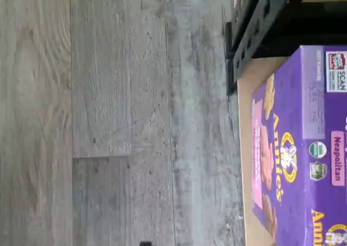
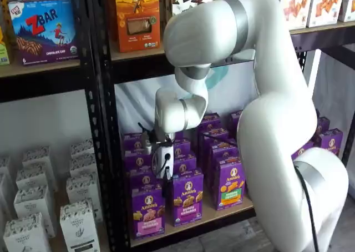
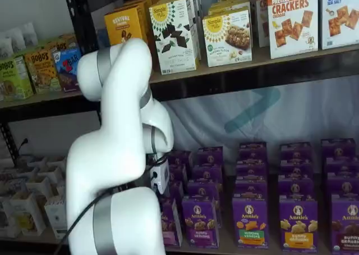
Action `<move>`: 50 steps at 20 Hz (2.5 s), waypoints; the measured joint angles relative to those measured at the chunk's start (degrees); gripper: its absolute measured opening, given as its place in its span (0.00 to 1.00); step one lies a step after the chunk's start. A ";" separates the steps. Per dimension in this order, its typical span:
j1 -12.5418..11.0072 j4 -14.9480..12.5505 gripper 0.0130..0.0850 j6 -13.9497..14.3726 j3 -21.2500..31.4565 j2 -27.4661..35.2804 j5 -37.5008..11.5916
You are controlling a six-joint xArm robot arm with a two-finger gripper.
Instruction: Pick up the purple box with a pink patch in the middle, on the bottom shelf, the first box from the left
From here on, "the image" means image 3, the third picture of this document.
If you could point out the white printed pouch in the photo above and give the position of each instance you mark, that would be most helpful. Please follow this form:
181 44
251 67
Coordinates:
15 40
5 48
29 34

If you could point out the blue pretzel crackers box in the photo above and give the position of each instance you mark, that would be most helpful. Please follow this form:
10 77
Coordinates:
340 22

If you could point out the purple Annie's box green patch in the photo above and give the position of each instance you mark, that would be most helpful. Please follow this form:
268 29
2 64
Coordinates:
251 224
251 169
252 151
251 187

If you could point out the white backdrop sheet teal logo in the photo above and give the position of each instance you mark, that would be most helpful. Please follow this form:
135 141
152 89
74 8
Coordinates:
213 120

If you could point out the yellow Bobo's box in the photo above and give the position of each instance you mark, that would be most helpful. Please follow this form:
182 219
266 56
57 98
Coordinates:
60 44
42 72

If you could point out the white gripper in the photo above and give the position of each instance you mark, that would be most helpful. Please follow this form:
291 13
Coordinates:
160 173

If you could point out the white printed carton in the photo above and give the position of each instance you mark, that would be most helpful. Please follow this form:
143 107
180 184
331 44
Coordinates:
14 187
56 213
28 213
26 174
37 163

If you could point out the orange pretzel crackers box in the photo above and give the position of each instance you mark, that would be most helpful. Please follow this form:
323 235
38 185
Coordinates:
261 13
291 27

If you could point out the blue Zbar box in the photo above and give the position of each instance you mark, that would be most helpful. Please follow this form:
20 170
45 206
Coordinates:
68 69

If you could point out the green Bobo's box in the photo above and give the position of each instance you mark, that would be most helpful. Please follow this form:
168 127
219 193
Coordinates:
14 81

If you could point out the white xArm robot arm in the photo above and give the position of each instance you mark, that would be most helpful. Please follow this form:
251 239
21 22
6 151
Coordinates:
112 154

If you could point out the purple Annie's chocolate grahams box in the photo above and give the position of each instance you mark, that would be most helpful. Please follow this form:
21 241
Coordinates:
343 184
338 147
342 165
346 227

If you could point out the black metal shelving rack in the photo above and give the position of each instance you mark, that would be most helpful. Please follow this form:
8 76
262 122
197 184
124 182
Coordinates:
252 81
42 111

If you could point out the purple Annie's box orange patch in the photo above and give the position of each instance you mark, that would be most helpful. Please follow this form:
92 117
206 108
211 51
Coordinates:
296 187
298 227
296 168
295 151

